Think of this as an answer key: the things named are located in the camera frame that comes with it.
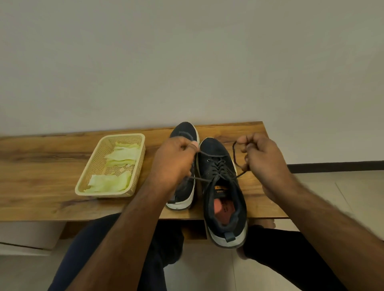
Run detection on person's left hand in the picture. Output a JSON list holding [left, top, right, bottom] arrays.
[[149, 136, 201, 192]]

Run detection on person's right hand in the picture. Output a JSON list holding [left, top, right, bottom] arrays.
[[236, 133, 300, 204]]

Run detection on grey shoelace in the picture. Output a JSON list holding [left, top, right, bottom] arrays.
[[177, 131, 197, 143], [186, 140, 257, 192]]

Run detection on dark sneaker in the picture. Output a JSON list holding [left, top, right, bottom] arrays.
[[165, 121, 200, 210], [196, 137, 249, 249]]

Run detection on person's right forearm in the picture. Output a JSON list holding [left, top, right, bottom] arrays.
[[271, 185, 384, 291]]

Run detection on person's left forearm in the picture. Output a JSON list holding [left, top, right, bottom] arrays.
[[66, 183, 182, 291]]

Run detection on dark baseboard strip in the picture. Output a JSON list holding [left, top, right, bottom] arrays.
[[287, 161, 384, 174]]

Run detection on cream plastic mesh basket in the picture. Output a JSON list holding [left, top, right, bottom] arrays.
[[74, 133, 146, 198]]

